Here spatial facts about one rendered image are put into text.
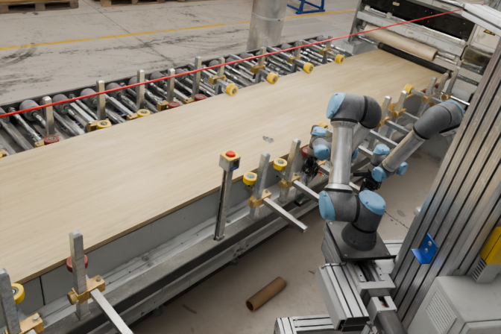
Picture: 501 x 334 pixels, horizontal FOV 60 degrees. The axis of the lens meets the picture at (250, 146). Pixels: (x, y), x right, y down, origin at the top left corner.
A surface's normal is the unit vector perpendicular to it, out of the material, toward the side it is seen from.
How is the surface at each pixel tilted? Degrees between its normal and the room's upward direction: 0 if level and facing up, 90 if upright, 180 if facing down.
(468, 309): 0
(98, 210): 0
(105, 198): 0
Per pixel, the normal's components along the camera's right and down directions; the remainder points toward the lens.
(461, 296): 0.15, -0.84
